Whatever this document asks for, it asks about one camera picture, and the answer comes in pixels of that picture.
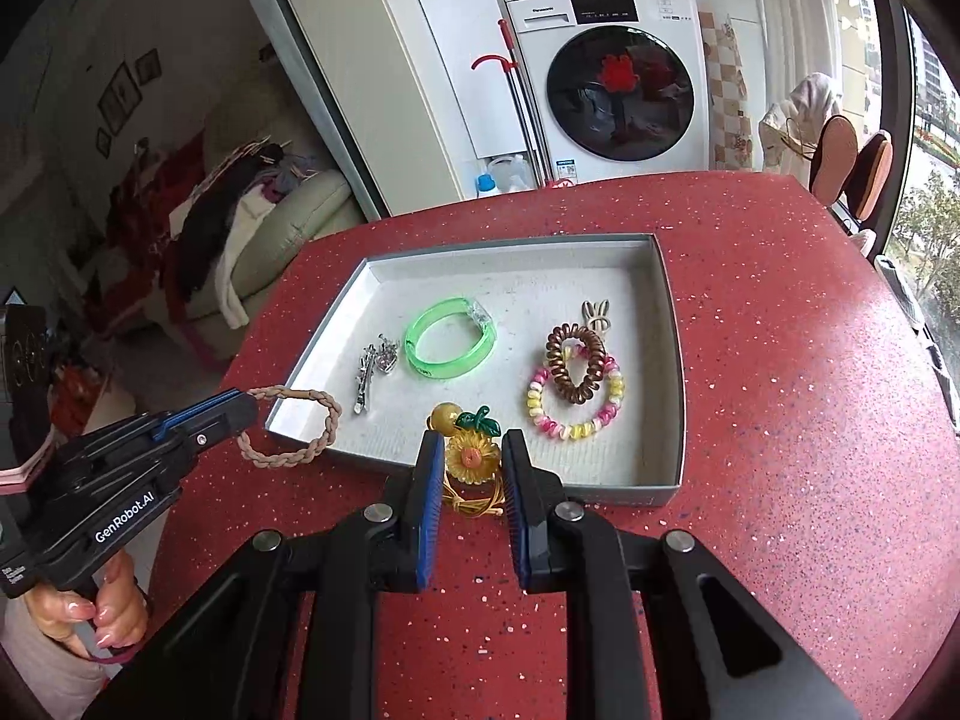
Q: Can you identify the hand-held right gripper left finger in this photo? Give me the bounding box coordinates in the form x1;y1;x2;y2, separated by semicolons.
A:
79;431;451;720

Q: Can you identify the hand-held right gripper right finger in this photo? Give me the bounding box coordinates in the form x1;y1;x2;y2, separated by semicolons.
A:
501;429;862;720

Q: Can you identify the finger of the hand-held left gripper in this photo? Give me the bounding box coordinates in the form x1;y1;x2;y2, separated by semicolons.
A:
79;388;245;460
154;392;260;466

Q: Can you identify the yellow flower hair tie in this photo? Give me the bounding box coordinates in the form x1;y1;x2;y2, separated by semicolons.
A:
429;403;512;521

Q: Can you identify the pink yellow bead bracelet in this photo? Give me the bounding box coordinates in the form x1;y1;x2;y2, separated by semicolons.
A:
526;356;625;442

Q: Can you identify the beige braided bracelet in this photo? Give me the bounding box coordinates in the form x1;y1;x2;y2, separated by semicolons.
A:
238;384;342;466

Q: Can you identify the silver star hair clip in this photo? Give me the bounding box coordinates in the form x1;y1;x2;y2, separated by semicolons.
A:
352;341;387;416

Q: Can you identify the brown spiral hair tie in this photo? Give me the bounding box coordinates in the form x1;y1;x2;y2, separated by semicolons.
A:
546;322;607;407

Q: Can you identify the green translucent bracelet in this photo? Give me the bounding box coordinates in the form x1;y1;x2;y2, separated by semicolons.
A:
403;298;497;380

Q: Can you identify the grey jewelry tray box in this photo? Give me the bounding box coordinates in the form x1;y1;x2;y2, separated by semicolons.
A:
264;234;687;509

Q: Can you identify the person's left forearm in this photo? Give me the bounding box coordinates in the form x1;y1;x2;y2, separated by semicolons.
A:
0;592;110;720

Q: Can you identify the person's left hand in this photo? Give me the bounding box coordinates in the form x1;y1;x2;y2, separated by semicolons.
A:
22;549;151;665

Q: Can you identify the pile of clothes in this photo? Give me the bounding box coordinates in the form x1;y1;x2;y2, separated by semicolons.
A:
82;131;317;332

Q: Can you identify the pale green sofa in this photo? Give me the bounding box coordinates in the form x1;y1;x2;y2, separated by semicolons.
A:
146;100;366;347

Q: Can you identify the white detergent jug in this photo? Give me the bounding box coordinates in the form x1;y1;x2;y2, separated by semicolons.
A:
487;153;535;193

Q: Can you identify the white tall cabinet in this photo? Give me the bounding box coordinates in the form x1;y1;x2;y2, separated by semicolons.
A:
259;0;520;220

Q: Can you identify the white washing machine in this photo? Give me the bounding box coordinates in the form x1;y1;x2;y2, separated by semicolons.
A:
499;0;711;186

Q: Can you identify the checkered board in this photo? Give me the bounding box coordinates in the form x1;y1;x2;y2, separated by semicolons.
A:
697;10;755;171

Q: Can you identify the brown round chair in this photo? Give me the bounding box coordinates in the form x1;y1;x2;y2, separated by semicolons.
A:
809;115;860;208
851;130;895;224

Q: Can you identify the white cloth on chair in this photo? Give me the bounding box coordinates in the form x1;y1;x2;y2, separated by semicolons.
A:
757;73;842;182

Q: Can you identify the large picture frame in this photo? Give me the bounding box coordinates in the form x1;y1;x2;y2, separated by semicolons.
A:
100;64;144;137

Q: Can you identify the red handled mop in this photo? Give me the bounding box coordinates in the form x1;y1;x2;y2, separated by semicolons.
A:
470;18;550;190

